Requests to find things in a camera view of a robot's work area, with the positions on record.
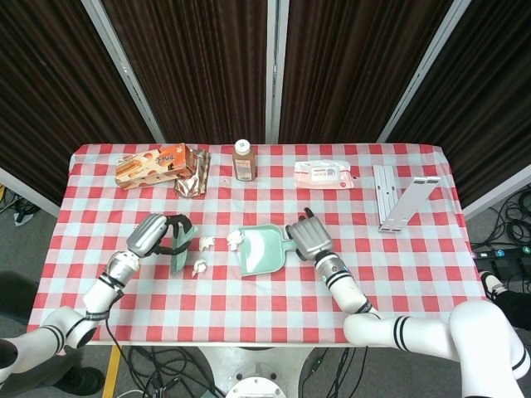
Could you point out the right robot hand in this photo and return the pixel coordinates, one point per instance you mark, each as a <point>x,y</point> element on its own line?
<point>311,238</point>

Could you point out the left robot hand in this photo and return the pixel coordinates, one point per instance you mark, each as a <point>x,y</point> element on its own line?
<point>147,236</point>

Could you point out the green hand brush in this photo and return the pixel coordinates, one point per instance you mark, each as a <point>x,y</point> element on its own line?
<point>179,261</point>

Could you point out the green plastic dustpan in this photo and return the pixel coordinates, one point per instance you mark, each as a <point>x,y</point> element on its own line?
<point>261,253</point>

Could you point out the white paper ball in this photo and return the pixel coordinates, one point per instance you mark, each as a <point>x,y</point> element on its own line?
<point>206,243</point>
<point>199,266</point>
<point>235,240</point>

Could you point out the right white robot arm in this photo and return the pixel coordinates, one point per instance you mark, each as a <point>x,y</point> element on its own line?
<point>415,327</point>

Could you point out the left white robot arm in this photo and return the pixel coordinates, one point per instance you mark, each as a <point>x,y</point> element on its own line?
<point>99,294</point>

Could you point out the pink wet wipes pack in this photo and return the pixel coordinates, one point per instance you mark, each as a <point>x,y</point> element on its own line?
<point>323,174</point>

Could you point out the orange biscuit box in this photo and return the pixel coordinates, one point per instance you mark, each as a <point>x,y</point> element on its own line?
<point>149,168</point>

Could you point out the brown foil snack packet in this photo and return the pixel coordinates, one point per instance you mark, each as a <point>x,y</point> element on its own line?
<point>195,182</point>

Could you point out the brown drink bottle white cap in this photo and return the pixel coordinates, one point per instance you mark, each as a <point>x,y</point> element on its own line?
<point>245,163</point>

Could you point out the silver folding laptop stand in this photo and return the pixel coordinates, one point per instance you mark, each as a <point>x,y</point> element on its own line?
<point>408,203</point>

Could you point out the red white checkered tablecloth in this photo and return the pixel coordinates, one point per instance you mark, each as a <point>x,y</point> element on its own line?
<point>232,307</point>

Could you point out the yellow floor tape strip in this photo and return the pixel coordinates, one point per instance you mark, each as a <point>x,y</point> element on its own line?
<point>111,373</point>

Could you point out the dark brown pleated curtain panel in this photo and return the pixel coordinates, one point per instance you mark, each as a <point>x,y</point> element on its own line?
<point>489,103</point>
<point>41,83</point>
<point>352,62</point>
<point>199,62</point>

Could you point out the person with white shoe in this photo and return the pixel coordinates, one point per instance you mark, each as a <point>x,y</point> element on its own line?
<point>493,286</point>

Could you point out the black power strip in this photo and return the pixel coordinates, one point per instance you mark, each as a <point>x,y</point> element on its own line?
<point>510,252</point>

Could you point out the grey metal partition rail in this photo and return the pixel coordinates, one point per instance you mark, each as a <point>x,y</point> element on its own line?
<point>498,201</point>
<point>29,192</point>

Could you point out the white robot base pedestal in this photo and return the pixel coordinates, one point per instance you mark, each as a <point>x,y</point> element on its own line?
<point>257,369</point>

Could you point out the grey metal partition post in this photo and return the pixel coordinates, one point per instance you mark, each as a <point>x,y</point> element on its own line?
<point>124,70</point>
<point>276,70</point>
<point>427,70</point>

